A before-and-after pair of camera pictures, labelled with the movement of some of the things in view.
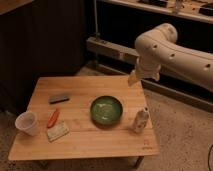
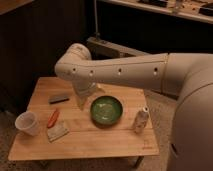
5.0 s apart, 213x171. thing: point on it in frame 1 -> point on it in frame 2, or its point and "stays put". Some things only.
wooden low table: [88, 117] stays put
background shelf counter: [199, 10] stays put
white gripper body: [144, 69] -> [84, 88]
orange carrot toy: [53, 119] stays put
